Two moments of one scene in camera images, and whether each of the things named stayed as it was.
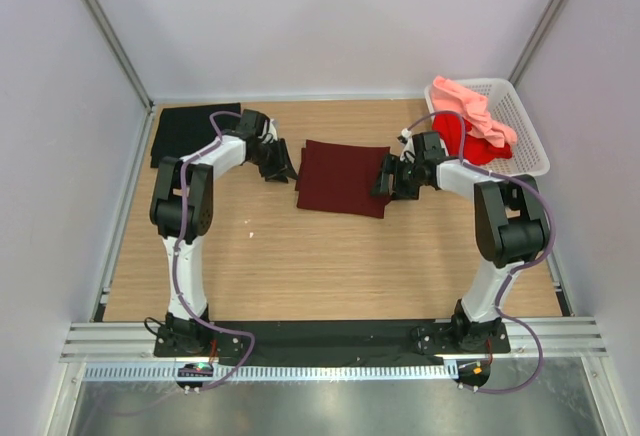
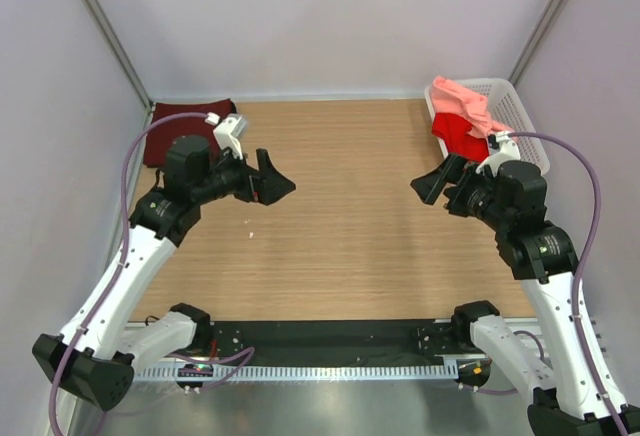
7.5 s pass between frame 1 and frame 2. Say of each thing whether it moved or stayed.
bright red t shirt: stayed
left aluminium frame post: stayed
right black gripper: moved
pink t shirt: stayed
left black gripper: moved
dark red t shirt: moved
